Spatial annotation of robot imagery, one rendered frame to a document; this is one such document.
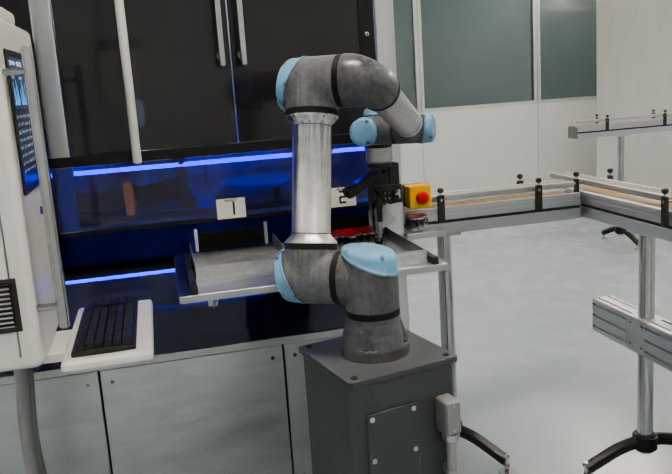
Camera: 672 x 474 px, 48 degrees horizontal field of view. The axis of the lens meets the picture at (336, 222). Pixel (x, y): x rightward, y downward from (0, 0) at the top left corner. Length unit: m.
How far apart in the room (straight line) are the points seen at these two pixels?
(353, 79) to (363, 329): 0.52
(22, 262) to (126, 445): 0.90
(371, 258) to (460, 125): 5.91
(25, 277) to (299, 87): 0.71
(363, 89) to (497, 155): 6.02
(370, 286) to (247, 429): 1.02
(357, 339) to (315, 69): 0.57
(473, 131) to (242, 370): 5.40
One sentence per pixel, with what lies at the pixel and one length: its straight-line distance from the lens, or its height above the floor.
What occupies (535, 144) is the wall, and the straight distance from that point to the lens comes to 7.75.
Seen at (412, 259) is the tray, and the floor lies 0.89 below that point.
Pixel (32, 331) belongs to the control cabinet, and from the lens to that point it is 1.74.
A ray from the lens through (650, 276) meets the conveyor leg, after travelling 2.59.
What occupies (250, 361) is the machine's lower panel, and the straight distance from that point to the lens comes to 2.35.
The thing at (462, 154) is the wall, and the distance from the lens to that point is 7.42.
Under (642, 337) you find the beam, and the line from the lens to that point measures 2.62.
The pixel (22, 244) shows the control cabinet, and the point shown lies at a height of 1.07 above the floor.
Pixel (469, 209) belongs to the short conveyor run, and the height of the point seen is 0.92.
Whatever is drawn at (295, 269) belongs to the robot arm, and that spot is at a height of 0.98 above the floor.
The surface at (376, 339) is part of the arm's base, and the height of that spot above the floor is 0.84.
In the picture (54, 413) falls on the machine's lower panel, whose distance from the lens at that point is 2.40.
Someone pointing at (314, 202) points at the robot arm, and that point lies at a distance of 1.60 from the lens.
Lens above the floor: 1.37
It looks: 11 degrees down
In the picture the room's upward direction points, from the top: 4 degrees counter-clockwise
